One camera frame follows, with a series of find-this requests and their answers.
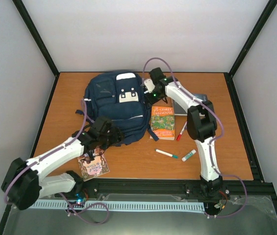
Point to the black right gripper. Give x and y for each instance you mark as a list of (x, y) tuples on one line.
[(150, 101)]

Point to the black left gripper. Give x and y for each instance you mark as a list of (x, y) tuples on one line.
[(117, 137)]

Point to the pink Taming of Shrew book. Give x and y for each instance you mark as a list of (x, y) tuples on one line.
[(93, 168)]

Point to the navy blue student backpack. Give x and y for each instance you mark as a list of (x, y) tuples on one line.
[(119, 96)]

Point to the green capped white marker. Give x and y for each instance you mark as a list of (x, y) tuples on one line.
[(166, 153)]

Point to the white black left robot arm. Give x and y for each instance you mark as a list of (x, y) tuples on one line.
[(26, 181)]

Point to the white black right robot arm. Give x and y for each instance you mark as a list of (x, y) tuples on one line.
[(201, 125)]

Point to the orange Treehouse paperback book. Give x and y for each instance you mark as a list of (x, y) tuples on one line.
[(163, 122)]

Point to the red capped white marker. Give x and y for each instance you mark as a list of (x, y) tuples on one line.
[(181, 132)]

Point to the green white glue stick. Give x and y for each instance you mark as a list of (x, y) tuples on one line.
[(189, 155)]

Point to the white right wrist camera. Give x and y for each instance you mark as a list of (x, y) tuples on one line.
[(148, 86)]

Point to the black right frame post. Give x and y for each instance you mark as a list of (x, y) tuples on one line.
[(264, 16)]

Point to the black frame post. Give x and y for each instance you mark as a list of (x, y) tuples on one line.
[(264, 16), (36, 35)]

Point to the light blue slotted cable duct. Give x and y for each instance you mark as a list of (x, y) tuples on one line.
[(120, 206)]

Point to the black left frame post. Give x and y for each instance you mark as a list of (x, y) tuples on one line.
[(36, 35)]

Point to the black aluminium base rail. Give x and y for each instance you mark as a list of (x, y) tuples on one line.
[(189, 189)]

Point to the metal front base plate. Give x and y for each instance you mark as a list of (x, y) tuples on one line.
[(257, 218)]

